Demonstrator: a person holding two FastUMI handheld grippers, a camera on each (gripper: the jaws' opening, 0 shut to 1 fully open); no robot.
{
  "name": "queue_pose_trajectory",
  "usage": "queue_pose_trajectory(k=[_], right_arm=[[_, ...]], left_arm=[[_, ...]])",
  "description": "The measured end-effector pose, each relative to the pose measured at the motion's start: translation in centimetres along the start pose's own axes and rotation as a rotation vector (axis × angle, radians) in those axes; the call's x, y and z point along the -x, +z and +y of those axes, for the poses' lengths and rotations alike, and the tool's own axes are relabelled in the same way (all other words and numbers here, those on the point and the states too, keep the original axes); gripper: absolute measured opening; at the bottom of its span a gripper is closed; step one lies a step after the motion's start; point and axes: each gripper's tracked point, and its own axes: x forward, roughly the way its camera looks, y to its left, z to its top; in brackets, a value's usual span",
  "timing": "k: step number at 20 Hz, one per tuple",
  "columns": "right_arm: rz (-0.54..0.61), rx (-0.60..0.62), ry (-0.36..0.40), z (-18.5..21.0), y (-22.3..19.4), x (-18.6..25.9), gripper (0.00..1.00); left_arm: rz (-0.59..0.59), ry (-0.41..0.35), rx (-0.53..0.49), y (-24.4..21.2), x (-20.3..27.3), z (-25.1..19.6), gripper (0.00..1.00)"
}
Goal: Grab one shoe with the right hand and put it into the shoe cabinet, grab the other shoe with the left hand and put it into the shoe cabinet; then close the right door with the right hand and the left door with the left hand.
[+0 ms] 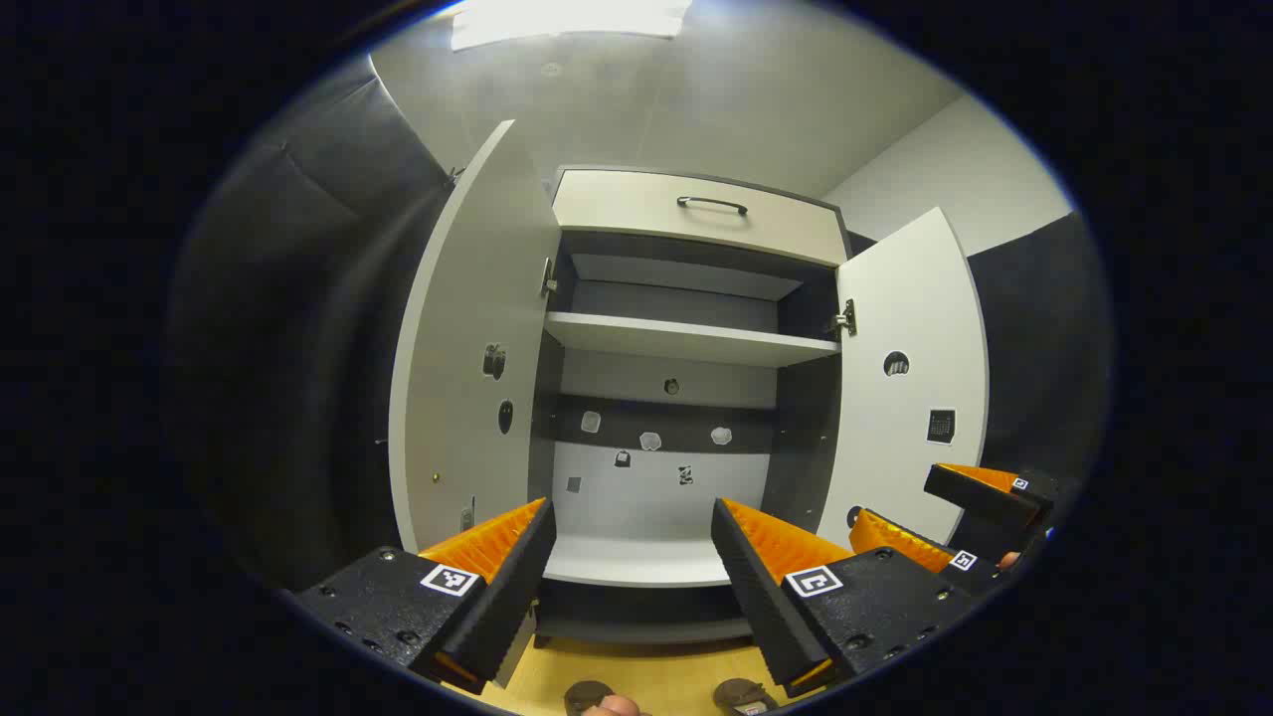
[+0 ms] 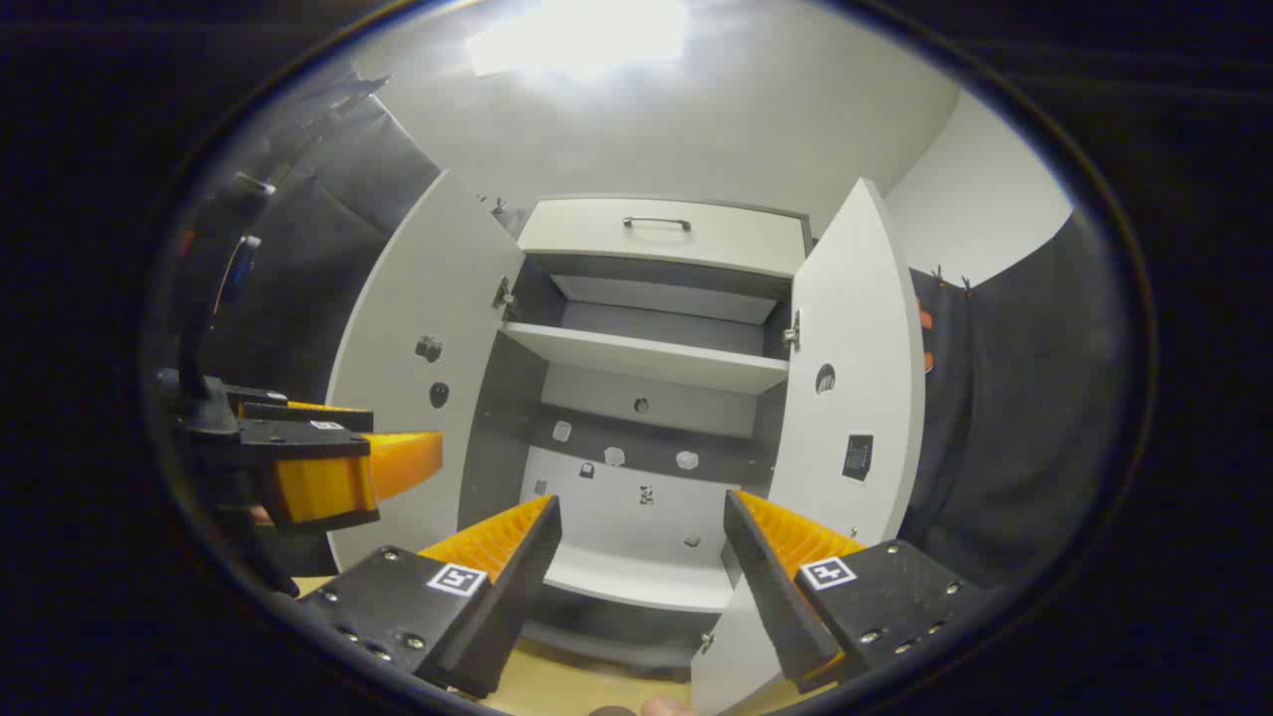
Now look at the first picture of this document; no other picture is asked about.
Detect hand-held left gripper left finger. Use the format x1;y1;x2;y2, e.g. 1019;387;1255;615
291;495;558;697

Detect black backdrop cloth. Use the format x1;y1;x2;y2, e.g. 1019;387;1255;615
967;212;1113;488
167;55;460;598

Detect white cabinet drawer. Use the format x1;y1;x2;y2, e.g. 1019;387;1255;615
552;167;849;268

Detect white shoe cabinet door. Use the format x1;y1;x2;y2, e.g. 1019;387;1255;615
388;119;564;558
816;207;992;550

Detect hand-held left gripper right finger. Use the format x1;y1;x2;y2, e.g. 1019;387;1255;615
710;495;983;700

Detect white shoe cabinet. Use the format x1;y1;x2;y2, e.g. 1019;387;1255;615
388;119;992;647

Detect white cabinet shelf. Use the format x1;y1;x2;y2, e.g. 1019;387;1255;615
544;311;842;369

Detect ceiling light panel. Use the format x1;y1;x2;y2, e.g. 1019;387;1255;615
451;0;693;53

